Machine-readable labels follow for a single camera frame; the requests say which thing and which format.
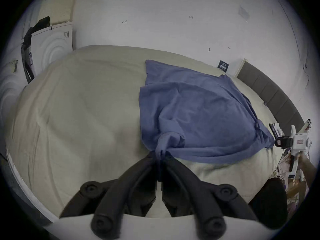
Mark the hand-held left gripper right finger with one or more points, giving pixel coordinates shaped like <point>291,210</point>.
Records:
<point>185,184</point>

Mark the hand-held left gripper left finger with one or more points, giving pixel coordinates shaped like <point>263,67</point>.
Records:
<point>130,184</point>

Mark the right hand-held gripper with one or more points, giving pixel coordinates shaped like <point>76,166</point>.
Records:
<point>300,140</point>

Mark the blue shirt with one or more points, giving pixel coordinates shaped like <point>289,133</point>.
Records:
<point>200,114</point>

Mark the person's right hand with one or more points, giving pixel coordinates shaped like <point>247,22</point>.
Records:
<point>306,166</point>

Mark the grey padded headboard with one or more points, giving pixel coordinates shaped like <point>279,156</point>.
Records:
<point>277,96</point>

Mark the dark blue label card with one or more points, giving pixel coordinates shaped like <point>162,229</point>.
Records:
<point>223,65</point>

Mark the bed with beige sheet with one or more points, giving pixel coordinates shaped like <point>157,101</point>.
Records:
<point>82,114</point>

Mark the white washing machine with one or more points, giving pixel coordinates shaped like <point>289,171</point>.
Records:
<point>53,49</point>
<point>10,96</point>

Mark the cream foam cushion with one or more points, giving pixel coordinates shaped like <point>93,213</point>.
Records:
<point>61,5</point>

